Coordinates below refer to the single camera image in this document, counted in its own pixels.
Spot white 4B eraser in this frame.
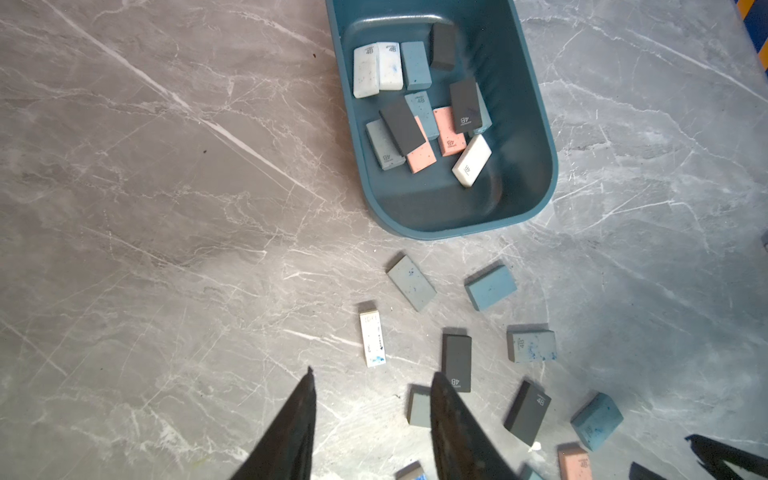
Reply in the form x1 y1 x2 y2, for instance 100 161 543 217
376 42 404 91

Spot grey eraser top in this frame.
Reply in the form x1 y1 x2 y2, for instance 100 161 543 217
387 255 436 312

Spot light blue eraser bottom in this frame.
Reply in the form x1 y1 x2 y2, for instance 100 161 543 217
520 465 543 480

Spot black eraser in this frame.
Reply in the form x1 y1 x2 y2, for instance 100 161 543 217
380 97 426 156
430 23 456 72
449 76 483 133
442 334 472 393
504 380 551 446

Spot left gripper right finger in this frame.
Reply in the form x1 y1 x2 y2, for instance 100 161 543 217
430 372 519 480

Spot teal grey eraser centre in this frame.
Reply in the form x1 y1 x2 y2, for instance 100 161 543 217
507 330 557 363

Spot teal eraser top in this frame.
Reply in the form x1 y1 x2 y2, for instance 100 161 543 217
465 264 517 311

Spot dark teal storage box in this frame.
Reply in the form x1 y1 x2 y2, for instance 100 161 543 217
326 1 559 241

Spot pink eraser bottom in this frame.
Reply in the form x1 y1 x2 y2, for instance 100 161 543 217
558 446 593 480

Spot pink eraser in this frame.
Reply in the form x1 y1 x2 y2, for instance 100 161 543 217
433 106 466 157
406 116 437 174
558 446 593 480

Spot white eraser small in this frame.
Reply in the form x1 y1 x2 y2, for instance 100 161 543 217
359 310 386 368

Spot grey eraser middle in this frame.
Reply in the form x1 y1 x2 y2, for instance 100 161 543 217
407 390 431 428

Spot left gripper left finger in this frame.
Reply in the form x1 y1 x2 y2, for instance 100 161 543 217
231 367 317 480

